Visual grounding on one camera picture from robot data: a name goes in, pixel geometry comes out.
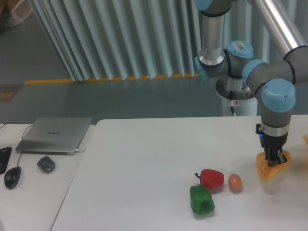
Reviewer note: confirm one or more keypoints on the red bell pepper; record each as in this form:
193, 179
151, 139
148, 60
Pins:
210, 178

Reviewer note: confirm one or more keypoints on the white folding partition screen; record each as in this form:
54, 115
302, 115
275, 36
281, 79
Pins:
113, 39

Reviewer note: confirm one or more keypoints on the brown egg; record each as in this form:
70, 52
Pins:
235, 183

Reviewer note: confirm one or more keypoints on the green bell pepper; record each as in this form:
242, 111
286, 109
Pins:
201, 200

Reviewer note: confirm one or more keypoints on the triangular bread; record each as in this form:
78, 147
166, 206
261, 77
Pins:
266, 172

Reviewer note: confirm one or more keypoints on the cardboard box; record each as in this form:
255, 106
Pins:
14, 12

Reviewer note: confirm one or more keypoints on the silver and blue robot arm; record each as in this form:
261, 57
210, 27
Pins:
273, 85

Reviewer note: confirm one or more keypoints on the black computer mouse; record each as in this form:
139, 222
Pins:
12, 177

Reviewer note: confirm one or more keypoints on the dark earbuds case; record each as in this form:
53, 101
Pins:
46, 164

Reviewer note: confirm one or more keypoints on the silver closed laptop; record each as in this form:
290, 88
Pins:
54, 135

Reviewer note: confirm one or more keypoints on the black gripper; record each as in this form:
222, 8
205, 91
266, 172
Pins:
272, 146

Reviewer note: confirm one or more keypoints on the black keyboard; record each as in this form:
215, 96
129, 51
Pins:
5, 154

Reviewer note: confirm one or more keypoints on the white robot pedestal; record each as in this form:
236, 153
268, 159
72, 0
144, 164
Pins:
240, 106

